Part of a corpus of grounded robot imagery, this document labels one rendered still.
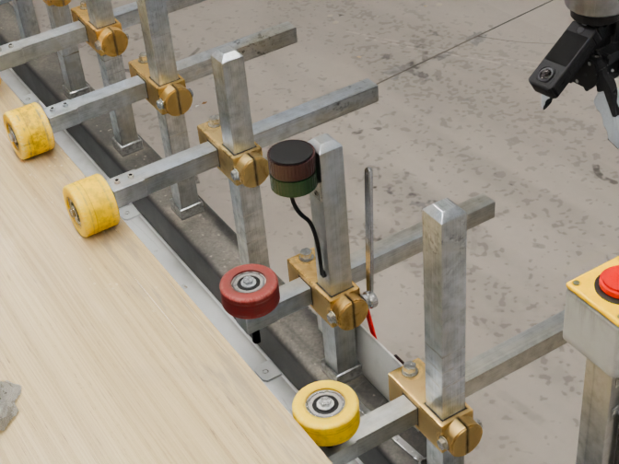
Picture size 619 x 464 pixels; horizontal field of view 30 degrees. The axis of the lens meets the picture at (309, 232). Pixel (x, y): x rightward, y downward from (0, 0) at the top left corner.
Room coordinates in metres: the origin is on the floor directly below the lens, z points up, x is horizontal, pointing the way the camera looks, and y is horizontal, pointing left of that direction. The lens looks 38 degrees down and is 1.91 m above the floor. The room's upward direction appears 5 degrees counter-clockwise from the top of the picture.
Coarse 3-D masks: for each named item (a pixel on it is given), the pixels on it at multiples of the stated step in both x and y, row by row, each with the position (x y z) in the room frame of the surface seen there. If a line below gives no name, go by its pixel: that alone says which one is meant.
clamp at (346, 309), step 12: (312, 252) 1.29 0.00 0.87; (288, 264) 1.28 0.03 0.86; (300, 264) 1.26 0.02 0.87; (312, 264) 1.26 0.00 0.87; (300, 276) 1.25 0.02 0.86; (312, 276) 1.24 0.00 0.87; (312, 288) 1.22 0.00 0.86; (348, 288) 1.20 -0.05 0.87; (312, 300) 1.22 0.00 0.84; (324, 300) 1.19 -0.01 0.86; (336, 300) 1.18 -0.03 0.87; (348, 300) 1.18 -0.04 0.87; (360, 300) 1.18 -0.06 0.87; (324, 312) 1.19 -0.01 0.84; (336, 312) 1.17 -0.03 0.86; (348, 312) 1.17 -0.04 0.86; (360, 312) 1.18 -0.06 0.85; (336, 324) 1.18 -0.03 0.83; (348, 324) 1.17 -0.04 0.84
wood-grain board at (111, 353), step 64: (0, 128) 1.66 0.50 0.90; (0, 192) 1.47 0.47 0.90; (0, 256) 1.31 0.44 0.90; (64, 256) 1.30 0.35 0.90; (128, 256) 1.28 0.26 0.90; (0, 320) 1.17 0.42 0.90; (64, 320) 1.16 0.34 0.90; (128, 320) 1.15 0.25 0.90; (192, 320) 1.13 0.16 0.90; (64, 384) 1.04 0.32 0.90; (128, 384) 1.03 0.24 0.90; (192, 384) 1.02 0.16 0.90; (256, 384) 1.01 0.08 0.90; (0, 448) 0.94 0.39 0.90; (64, 448) 0.93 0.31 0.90; (128, 448) 0.92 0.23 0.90; (192, 448) 0.91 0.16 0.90; (256, 448) 0.90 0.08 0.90; (320, 448) 0.89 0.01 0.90
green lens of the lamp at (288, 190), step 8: (272, 176) 1.18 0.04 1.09; (312, 176) 1.17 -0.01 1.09; (272, 184) 1.18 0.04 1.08; (280, 184) 1.17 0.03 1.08; (288, 184) 1.16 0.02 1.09; (296, 184) 1.16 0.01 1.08; (304, 184) 1.16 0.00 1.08; (312, 184) 1.17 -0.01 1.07; (280, 192) 1.17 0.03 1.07; (288, 192) 1.16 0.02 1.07; (296, 192) 1.16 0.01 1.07; (304, 192) 1.16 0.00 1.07
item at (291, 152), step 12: (288, 144) 1.21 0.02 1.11; (300, 144) 1.21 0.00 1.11; (276, 156) 1.19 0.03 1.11; (288, 156) 1.18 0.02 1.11; (300, 156) 1.18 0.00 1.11; (300, 180) 1.16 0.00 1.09; (312, 192) 1.21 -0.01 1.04; (300, 216) 1.19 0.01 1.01; (312, 228) 1.19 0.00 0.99; (324, 276) 1.20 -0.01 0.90
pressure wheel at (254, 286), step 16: (240, 272) 1.22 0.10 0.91; (256, 272) 1.22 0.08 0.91; (272, 272) 1.21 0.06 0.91; (224, 288) 1.19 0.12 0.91; (240, 288) 1.19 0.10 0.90; (256, 288) 1.18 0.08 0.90; (272, 288) 1.18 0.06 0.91; (224, 304) 1.18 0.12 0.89; (240, 304) 1.16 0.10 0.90; (256, 304) 1.16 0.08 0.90; (272, 304) 1.17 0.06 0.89; (256, 336) 1.19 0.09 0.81
